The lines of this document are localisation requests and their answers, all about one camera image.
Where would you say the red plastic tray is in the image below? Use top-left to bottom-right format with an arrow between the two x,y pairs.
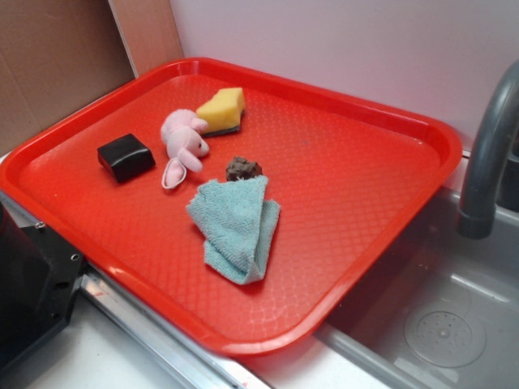
1,58 -> 461,356

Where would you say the pink plush bunny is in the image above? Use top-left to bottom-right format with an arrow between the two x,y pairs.
161,109 -> 209,190

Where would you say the brown cardboard panel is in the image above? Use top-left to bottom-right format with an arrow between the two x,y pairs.
1,1 -> 183,154

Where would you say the brown lumpy rock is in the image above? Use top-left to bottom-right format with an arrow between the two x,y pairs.
225,156 -> 263,182

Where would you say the black rectangular block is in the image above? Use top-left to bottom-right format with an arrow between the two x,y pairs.
97,134 -> 156,183

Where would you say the grey sink basin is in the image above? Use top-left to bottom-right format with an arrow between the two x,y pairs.
316,189 -> 518,388

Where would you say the yellow sponge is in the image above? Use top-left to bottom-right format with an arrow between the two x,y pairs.
195,88 -> 246,136

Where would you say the grey faucet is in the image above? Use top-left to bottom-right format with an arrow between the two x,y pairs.
457,62 -> 518,239

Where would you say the light blue cloth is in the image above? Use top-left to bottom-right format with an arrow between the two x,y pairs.
187,175 -> 281,285

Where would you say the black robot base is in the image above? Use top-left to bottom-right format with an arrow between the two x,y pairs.
1,207 -> 86,375

